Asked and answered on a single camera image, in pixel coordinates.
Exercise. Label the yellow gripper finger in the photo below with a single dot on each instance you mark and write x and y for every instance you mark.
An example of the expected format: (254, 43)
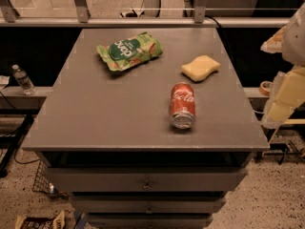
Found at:
(287, 93)
(274, 43)

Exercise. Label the red coke can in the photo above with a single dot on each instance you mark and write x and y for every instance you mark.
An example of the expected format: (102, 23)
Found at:
(182, 111)

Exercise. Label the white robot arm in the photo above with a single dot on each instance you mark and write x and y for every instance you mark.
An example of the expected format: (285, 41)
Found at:
(293, 44)

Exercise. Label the roll of tape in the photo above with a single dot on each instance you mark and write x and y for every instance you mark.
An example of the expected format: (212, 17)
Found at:
(265, 87)

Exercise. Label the yellow sponge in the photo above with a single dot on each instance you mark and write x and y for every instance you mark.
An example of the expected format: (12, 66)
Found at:
(200, 68)

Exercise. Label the green chip bag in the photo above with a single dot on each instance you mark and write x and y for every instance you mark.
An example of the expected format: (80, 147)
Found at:
(127, 53)

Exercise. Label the grey drawer cabinet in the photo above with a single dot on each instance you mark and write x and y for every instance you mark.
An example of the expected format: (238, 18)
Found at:
(106, 138)

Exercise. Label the clear plastic water bottle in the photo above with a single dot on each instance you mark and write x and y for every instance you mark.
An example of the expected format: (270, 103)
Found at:
(23, 80)

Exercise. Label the metal railing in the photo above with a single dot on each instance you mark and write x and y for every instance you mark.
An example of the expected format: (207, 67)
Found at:
(147, 13)

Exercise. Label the brown snack bag on floor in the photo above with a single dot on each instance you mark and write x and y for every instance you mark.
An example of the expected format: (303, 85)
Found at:
(24, 222)

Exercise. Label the wire basket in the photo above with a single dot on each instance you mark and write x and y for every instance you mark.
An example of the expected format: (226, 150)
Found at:
(41, 184)

